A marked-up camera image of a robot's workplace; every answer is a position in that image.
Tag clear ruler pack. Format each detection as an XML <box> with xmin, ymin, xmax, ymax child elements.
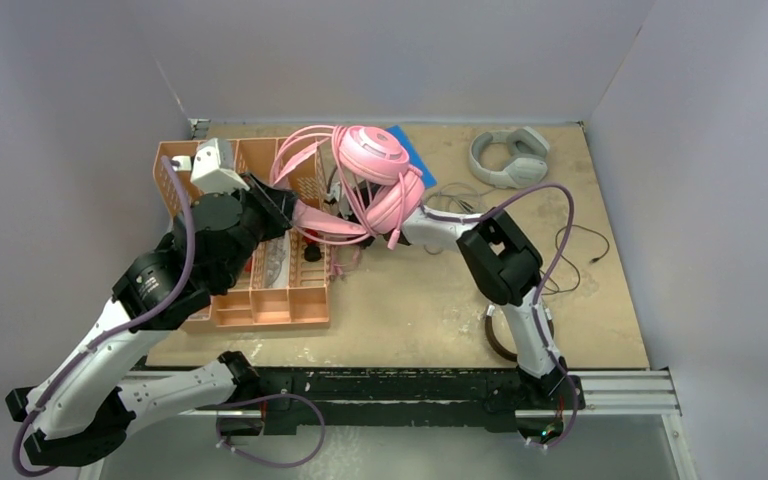
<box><xmin>263</xmin><ymin>234</ymin><xmax>290</xmax><ymax>289</ymax></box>

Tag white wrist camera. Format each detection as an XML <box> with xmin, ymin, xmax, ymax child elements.
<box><xmin>171</xmin><ymin>138</ymin><xmax>249</xmax><ymax>194</ymax></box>
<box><xmin>325</xmin><ymin>182</ymin><xmax>349</xmax><ymax>211</ymax></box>

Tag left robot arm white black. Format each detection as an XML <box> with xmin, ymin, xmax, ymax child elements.
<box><xmin>6</xmin><ymin>174</ymin><xmax>299</xmax><ymax>477</ymax></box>

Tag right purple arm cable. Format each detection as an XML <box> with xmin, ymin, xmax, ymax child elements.
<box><xmin>423</xmin><ymin>183</ymin><xmax>584</xmax><ymax>452</ymax></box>

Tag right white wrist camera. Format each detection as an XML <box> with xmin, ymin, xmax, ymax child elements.
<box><xmin>325</xmin><ymin>182</ymin><xmax>349</xmax><ymax>211</ymax></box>

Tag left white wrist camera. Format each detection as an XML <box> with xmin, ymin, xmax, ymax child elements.
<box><xmin>171</xmin><ymin>138</ymin><xmax>249</xmax><ymax>194</ymax></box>

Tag peach plastic desk organizer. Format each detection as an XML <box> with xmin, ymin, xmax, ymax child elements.
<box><xmin>153</xmin><ymin>137</ymin><xmax>331</xmax><ymax>334</ymax></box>

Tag pink wired headphones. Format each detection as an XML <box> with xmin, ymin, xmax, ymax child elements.
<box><xmin>268</xmin><ymin>125</ymin><xmax>425</xmax><ymax>250</ymax></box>

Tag brown on-ear headphones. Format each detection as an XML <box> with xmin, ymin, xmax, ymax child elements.
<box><xmin>483</xmin><ymin>225</ymin><xmax>612</xmax><ymax>364</ymax></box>

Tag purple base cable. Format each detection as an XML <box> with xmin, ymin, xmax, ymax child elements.
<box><xmin>215</xmin><ymin>392</ymin><xmax>327</xmax><ymax>470</ymax></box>

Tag grey over-ear headphones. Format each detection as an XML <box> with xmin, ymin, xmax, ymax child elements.
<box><xmin>420</xmin><ymin>126</ymin><xmax>552</xmax><ymax>256</ymax></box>

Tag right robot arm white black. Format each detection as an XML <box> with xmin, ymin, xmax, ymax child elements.
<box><xmin>400</xmin><ymin>208</ymin><xmax>576</xmax><ymax>407</ymax></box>

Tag blue notebook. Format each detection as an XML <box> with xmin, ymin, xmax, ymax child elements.
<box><xmin>386</xmin><ymin>125</ymin><xmax>437</xmax><ymax>189</ymax></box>

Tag black base frame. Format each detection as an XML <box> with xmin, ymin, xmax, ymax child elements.
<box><xmin>125</xmin><ymin>366</ymin><xmax>680</xmax><ymax>439</ymax></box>

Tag red black stamp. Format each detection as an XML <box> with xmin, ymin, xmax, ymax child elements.
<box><xmin>303</xmin><ymin>229</ymin><xmax>323</xmax><ymax>263</ymax></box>

